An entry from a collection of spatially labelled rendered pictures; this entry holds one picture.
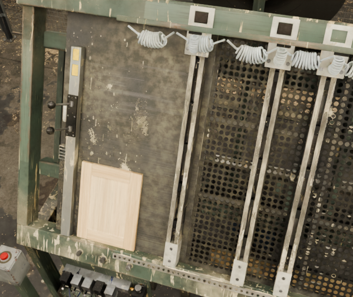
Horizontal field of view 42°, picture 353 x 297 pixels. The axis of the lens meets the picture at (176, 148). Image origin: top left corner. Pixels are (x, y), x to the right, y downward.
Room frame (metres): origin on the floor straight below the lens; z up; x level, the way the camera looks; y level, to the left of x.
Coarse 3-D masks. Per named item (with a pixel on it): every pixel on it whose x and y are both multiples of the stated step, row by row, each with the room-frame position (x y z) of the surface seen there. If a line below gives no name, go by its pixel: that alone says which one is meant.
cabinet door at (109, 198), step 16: (96, 176) 1.40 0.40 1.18; (112, 176) 1.38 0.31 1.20; (128, 176) 1.36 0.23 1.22; (80, 192) 1.37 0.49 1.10; (96, 192) 1.35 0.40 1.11; (112, 192) 1.33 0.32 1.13; (128, 192) 1.31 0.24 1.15; (80, 208) 1.32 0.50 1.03; (96, 208) 1.31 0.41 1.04; (112, 208) 1.29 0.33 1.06; (128, 208) 1.27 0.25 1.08; (80, 224) 1.28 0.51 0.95; (96, 224) 1.26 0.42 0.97; (112, 224) 1.24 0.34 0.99; (128, 224) 1.22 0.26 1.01; (96, 240) 1.21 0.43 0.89; (112, 240) 1.19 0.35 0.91; (128, 240) 1.18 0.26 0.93
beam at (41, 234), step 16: (32, 224) 1.34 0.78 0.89; (48, 224) 1.35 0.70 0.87; (16, 240) 1.29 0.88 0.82; (32, 240) 1.27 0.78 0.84; (48, 240) 1.25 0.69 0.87; (64, 240) 1.23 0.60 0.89; (80, 240) 1.21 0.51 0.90; (64, 256) 1.18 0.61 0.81; (80, 256) 1.16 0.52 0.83; (96, 256) 1.14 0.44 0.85; (112, 256) 1.13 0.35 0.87; (144, 256) 1.10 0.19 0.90; (128, 272) 1.06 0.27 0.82; (144, 272) 1.05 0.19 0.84; (160, 272) 1.03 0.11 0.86; (192, 272) 1.00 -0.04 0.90; (208, 272) 1.00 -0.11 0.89; (176, 288) 0.97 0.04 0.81; (192, 288) 0.95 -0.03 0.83; (208, 288) 0.94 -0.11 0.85; (256, 288) 0.90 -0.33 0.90; (272, 288) 0.90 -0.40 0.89
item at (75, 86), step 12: (72, 48) 1.73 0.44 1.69; (84, 48) 1.74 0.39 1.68; (72, 60) 1.70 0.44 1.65; (72, 84) 1.64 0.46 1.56; (72, 144) 1.49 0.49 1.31; (72, 156) 1.46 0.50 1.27; (72, 168) 1.43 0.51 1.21; (72, 180) 1.40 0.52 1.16; (72, 192) 1.37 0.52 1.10; (72, 204) 1.34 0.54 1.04; (72, 216) 1.31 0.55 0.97; (72, 228) 1.28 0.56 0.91
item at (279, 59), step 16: (272, 32) 1.47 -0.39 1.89; (272, 48) 1.44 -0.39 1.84; (288, 48) 1.42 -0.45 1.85; (272, 64) 1.40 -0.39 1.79; (288, 64) 1.38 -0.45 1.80; (272, 80) 1.40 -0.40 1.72; (272, 96) 1.39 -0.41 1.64; (272, 112) 1.32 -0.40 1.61; (272, 128) 1.29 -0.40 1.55; (256, 144) 1.26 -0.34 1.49; (256, 160) 1.22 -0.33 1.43; (256, 176) 1.21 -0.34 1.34; (256, 192) 1.15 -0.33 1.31; (256, 208) 1.11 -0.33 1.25; (240, 240) 1.03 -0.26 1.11; (240, 256) 1.01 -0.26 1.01; (240, 272) 0.95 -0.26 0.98
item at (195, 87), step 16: (192, 16) 1.59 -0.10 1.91; (208, 16) 1.57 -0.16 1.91; (192, 32) 1.44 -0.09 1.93; (192, 48) 1.43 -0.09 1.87; (192, 64) 1.52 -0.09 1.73; (192, 80) 1.48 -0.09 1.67; (192, 96) 1.47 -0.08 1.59; (192, 112) 1.41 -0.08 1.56; (192, 128) 1.37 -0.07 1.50; (192, 144) 1.33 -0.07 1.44; (192, 160) 1.32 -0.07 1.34; (176, 176) 1.27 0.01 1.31; (176, 192) 1.23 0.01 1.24; (176, 208) 1.20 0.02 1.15; (176, 224) 1.14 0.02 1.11; (176, 240) 1.09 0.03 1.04; (176, 256) 1.05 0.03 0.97
